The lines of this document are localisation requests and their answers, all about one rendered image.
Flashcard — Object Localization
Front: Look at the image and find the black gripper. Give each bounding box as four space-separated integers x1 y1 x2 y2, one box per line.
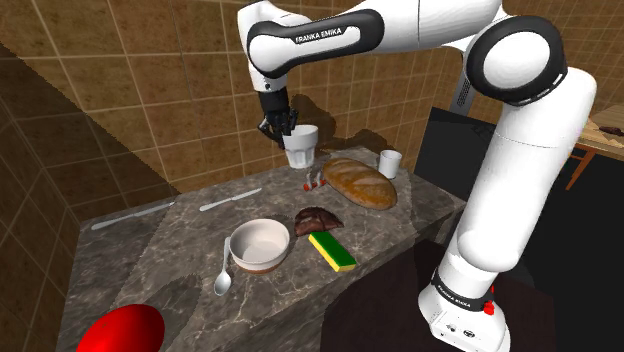
256 88 300 150

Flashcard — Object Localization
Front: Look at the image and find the grey tool with red tips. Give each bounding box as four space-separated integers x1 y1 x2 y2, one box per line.
302 165 328 193

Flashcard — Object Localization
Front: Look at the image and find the large white ribbed cup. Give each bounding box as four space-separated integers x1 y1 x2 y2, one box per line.
282 124 320 170

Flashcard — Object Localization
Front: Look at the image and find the silver spoon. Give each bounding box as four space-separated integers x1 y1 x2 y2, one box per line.
213 236 234 298

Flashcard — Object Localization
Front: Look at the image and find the small white cup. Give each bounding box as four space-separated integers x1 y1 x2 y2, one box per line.
378 149 404 180

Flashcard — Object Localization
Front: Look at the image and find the silver table knife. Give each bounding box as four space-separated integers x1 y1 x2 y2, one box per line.
198 187 264 213
90 201 177 232

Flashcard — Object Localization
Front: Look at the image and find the red round object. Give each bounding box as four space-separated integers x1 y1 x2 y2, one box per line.
75 303 166 352

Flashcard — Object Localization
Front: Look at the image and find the wooden table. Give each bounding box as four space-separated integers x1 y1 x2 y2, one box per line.
565 104 624 192

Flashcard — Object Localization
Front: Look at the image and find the dark robot stand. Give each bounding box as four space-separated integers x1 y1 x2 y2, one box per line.
320 237 558 352

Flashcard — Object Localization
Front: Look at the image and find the brown bread loaf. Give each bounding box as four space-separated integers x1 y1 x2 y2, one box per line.
321 157 399 211

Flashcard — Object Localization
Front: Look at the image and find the yellow and green sponge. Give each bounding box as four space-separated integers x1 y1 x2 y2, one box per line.
307 231 359 274

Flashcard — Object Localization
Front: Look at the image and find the white bowl with brown base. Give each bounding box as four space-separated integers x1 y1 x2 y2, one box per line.
228 218 292 276

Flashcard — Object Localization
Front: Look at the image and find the dark brown pastry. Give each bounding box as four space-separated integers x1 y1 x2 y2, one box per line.
293 206 345 239

